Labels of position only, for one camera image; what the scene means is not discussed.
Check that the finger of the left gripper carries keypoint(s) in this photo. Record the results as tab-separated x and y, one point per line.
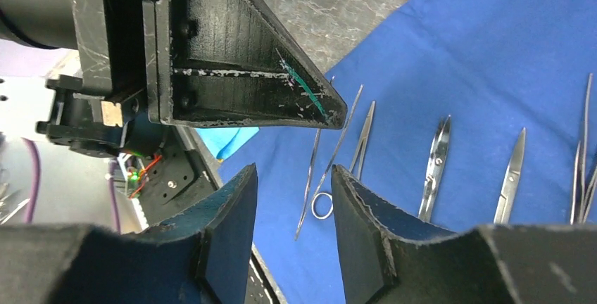
232	63

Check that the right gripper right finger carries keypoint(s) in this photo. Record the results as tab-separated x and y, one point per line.
389	256

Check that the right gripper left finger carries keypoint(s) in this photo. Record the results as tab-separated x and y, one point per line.
81	263

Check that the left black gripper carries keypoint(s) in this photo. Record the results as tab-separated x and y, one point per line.
103	112

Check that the long thin steel tweezers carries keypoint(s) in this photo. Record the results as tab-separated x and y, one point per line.
316	201

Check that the blue surgical drape cloth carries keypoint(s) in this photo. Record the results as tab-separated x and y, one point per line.
494	66

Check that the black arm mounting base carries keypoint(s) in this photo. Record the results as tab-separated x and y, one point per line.
184	190

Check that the light blue patterned cloth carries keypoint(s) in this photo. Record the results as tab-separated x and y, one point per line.
224	142

